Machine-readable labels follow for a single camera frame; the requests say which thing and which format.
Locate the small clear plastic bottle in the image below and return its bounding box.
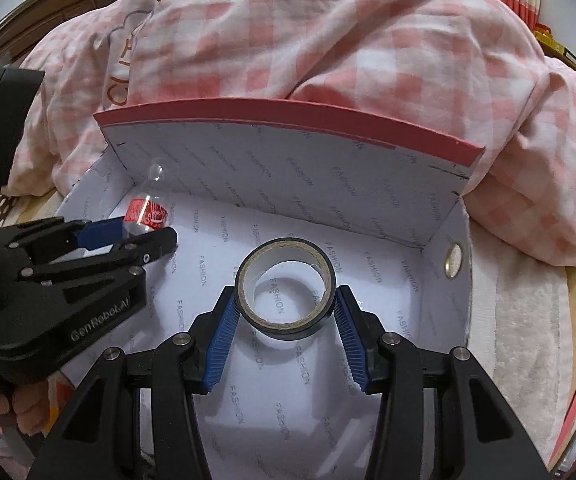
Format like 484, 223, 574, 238
123, 159, 169, 237

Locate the black tape roll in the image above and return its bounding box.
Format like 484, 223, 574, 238
235, 237, 337, 341

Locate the person's left hand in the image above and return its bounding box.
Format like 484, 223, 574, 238
0, 374, 75, 437

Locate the brown patterned bed sheet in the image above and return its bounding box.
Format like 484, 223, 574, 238
0, 194, 24, 228

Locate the red cardboard shoe box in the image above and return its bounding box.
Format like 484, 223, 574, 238
59, 99, 483, 479

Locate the pink checkered duvet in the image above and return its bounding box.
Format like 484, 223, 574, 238
3, 0, 576, 266

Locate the yellow toy on shelf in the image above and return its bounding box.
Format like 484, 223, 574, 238
533, 23, 576, 70

